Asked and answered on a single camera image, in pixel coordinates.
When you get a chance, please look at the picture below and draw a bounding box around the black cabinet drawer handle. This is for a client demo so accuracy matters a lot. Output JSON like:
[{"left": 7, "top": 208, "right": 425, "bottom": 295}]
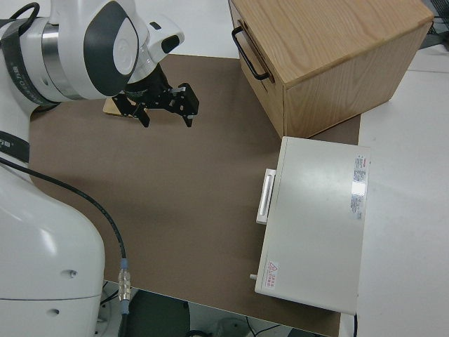
[{"left": 231, "top": 27, "right": 270, "bottom": 81}]

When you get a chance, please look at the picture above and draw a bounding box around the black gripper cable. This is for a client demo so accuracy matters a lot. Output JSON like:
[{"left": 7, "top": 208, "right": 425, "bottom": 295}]
[{"left": 6, "top": 1, "right": 40, "bottom": 22}]

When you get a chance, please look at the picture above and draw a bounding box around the black cable with metal connector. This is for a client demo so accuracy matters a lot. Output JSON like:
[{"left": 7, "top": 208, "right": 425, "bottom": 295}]
[{"left": 0, "top": 157, "right": 133, "bottom": 337}]

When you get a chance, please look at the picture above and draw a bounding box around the light wooden drawer cabinet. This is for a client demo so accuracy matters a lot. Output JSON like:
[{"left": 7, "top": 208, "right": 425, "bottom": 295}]
[{"left": 227, "top": 0, "right": 435, "bottom": 138}]

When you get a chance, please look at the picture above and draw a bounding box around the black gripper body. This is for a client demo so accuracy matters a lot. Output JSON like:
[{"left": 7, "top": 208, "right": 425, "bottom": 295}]
[{"left": 115, "top": 69, "right": 201, "bottom": 117}]

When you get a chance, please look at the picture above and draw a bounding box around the brown table mat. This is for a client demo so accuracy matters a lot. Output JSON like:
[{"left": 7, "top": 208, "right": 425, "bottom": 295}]
[{"left": 27, "top": 54, "right": 362, "bottom": 337}]

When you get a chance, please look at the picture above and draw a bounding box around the wooden mug tree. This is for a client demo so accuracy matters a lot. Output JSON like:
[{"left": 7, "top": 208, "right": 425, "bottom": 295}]
[{"left": 102, "top": 98, "right": 136, "bottom": 119}]

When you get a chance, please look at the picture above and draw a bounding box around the white toaster oven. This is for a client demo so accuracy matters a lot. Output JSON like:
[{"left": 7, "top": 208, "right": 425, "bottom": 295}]
[{"left": 248, "top": 136, "right": 372, "bottom": 315}]

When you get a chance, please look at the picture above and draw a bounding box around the white oven door handle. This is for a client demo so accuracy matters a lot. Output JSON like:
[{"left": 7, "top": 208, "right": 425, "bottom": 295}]
[{"left": 255, "top": 168, "right": 278, "bottom": 225}]

